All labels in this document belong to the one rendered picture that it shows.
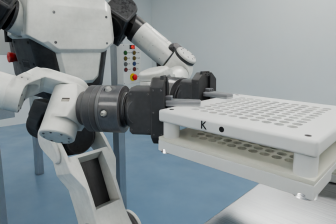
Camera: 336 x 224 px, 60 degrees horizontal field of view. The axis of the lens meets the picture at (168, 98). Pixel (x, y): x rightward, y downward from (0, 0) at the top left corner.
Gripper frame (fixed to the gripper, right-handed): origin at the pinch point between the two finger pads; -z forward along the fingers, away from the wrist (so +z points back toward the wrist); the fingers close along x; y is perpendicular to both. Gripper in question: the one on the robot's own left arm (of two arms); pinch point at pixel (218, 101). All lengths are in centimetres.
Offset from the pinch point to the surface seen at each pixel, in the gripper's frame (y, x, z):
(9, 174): 0, 100, 256
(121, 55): -49, -9, 124
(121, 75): -49, 3, 125
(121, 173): -49, 72, 130
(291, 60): -308, 1, 150
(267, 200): -2.1, 18.5, -10.9
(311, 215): -3.6, 18.6, -18.8
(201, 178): -135, 103, 137
